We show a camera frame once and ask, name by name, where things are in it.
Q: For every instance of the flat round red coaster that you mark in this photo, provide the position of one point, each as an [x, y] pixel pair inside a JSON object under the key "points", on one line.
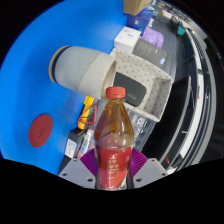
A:
{"points": [[40, 131]]}

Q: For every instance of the black box with white label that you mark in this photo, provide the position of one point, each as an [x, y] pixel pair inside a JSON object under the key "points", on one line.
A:
{"points": [[71, 145]]}

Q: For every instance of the beige dotted tray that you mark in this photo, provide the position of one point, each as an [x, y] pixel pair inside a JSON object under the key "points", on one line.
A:
{"points": [[150, 75]]}

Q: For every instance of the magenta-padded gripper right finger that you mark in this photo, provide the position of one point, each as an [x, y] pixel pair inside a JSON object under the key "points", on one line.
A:
{"points": [[150, 171]]}

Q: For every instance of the yellow multimeter with red leads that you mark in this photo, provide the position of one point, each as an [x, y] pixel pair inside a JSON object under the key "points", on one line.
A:
{"points": [[86, 115]]}

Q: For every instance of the blue box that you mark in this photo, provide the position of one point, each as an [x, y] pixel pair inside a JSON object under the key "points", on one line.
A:
{"points": [[138, 20]]}

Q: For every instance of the grey and white ceramic mug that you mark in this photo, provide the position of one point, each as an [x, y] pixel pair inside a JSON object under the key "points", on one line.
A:
{"points": [[80, 70]]}

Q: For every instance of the dark grey flat box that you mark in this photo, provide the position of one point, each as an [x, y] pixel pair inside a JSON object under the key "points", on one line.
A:
{"points": [[148, 51]]}

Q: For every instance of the black rectangular speaker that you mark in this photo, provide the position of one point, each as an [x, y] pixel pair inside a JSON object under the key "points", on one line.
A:
{"points": [[131, 89]]}

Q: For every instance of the clear red-capped drink bottle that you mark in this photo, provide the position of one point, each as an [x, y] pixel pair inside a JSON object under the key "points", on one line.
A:
{"points": [[113, 166]]}

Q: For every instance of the purple plastic bag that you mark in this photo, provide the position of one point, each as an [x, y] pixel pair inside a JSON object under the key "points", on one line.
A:
{"points": [[153, 36]]}

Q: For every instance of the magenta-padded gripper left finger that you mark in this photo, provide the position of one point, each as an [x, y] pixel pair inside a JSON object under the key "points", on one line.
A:
{"points": [[76, 171]]}

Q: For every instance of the teal box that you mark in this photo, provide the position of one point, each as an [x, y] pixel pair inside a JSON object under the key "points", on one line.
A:
{"points": [[181, 30]]}

